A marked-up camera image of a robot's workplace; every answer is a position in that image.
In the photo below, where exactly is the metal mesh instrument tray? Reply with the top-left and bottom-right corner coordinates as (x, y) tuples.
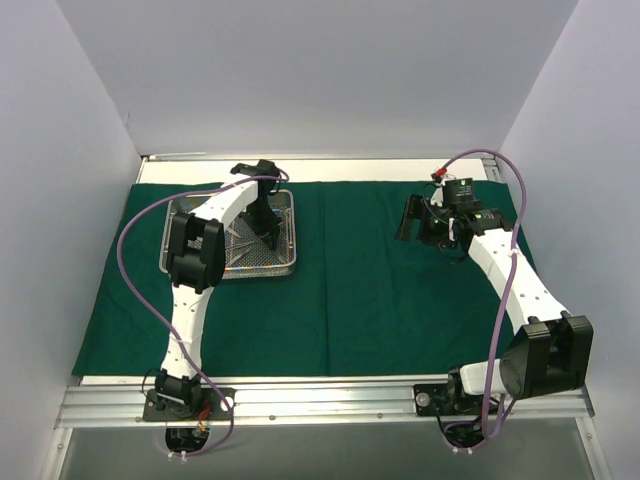
(158, 188), (299, 282)

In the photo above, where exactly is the green surgical cloth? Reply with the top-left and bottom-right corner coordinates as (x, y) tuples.
(73, 182), (499, 377)

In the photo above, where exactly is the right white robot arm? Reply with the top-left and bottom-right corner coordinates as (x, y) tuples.
(396, 195), (594, 413)

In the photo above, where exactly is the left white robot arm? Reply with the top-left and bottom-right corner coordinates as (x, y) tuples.
(155, 160), (281, 419)

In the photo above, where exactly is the silver forceps centre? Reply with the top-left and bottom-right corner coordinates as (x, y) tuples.
(225, 229), (259, 267)

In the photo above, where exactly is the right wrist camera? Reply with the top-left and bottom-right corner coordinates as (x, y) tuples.
(429, 173), (476, 208)

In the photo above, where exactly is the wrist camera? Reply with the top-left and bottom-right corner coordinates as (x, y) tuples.
(429, 173), (476, 208)
(230, 159), (280, 184)

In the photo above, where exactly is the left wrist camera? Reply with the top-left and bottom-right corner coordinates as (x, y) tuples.
(230, 159), (280, 184)

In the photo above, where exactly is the aluminium right side rail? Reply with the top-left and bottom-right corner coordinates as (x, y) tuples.
(481, 151), (503, 183)

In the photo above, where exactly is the aluminium rail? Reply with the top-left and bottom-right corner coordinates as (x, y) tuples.
(481, 151), (503, 183)
(54, 374), (596, 431)

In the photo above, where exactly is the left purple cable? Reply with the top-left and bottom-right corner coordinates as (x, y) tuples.
(118, 169), (291, 459)

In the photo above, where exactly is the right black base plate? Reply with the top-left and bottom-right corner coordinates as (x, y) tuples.
(413, 379), (483, 416)

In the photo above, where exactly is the aluminium front rail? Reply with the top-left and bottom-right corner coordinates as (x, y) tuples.
(54, 374), (596, 431)

